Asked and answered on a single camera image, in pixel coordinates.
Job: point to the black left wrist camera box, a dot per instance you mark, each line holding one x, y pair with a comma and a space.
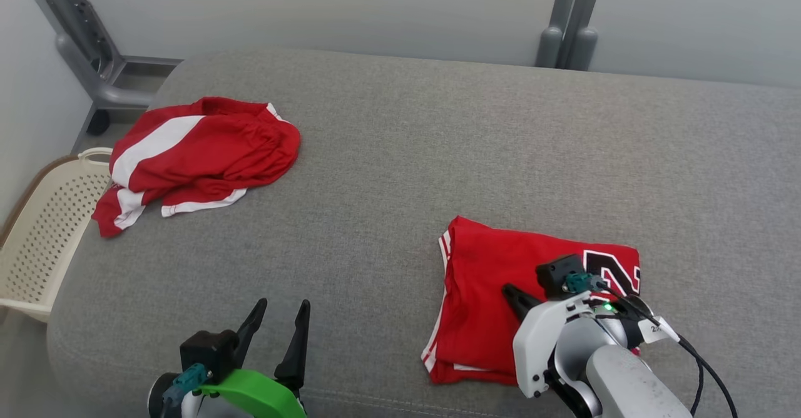
206, 352

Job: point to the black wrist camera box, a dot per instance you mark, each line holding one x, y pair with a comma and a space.
557, 274
206, 352

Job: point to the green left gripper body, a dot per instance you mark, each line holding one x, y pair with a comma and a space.
256, 396

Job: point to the cream perforated laundry basket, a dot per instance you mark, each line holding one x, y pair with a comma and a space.
44, 236

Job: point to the grey partition post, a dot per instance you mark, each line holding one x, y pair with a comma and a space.
566, 24

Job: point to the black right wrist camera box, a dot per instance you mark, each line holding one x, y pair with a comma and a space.
557, 274

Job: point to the red white jersey shirt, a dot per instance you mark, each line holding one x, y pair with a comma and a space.
482, 293

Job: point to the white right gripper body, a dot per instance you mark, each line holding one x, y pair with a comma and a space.
535, 343

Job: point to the grey metal frame with caster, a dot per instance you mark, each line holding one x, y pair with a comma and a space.
87, 55

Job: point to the red shorts with white stripes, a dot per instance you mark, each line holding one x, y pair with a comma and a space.
219, 149

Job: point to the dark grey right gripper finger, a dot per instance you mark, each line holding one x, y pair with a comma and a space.
520, 302

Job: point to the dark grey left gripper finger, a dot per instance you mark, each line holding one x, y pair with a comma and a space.
250, 333
295, 355

